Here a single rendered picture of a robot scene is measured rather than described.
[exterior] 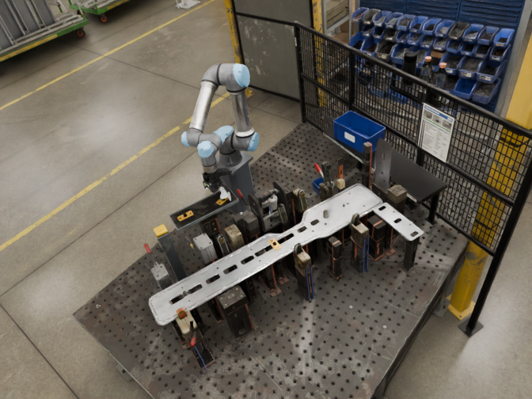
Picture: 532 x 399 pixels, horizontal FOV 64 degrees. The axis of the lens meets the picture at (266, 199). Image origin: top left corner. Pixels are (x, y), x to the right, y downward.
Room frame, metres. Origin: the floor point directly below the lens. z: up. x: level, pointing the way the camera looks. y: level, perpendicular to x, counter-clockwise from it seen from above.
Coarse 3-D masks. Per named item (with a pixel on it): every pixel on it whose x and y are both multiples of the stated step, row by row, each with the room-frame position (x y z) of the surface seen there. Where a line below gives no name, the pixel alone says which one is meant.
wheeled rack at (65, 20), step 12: (60, 12) 8.77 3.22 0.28; (60, 24) 8.08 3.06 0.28; (72, 24) 7.97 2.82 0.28; (84, 24) 8.01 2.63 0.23; (24, 36) 7.67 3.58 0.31; (36, 36) 7.57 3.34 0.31; (48, 36) 7.58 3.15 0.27; (12, 48) 7.29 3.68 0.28; (24, 48) 7.28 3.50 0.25; (0, 60) 7.01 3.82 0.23
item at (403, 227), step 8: (376, 208) 1.61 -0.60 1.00; (392, 208) 1.58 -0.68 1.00; (384, 216) 1.54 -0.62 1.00; (392, 216) 1.53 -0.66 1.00; (400, 216) 1.52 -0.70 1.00; (392, 224) 1.47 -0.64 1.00; (400, 224) 1.46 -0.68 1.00; (408, 224) 1.45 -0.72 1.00; (400, 232) 1.41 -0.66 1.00; (408, 232) 1.40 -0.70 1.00
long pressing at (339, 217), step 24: (360, 192) 1.75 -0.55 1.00; (312, 216) 1.63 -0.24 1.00; (336, 216) 1.60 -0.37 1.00; (360, 216) 1.57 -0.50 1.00; (264, 240) 1.52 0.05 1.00; (288, 240) 1.49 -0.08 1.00; (312, 240) 1.47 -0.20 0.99; (216, 264) 1.42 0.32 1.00; (240, 264) 1.39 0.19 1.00; (264, 264) 1.36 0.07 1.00; (168, 288) 1.32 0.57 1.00; (216, 288) 1.27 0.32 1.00; (168, 312) 1.18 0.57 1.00
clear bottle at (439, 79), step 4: (440, 64) 1.93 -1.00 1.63; (444, 64) 1.92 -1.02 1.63; (440, 68) 1.93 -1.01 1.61; (444, 68) 1.92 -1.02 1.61; (436, 72) 1.94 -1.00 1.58; (440, 72) 1.92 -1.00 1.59; (444, 72) 1.91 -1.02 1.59; (436, 76) 1.93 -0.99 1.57; (440, 76) 1.91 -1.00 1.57; (444, 76) 1.91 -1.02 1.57; (436, 80) 1.92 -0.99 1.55; (440, 80) 1.90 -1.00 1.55; (444, 80) 1.90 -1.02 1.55; (436, 84) 1.91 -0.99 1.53; (440, 84) 1.90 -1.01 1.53; (444, 84) 1.90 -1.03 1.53; (440, 88) 1.90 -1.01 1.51; (444, 88) 1.91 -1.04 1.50; (440, 96) 1.90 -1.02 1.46
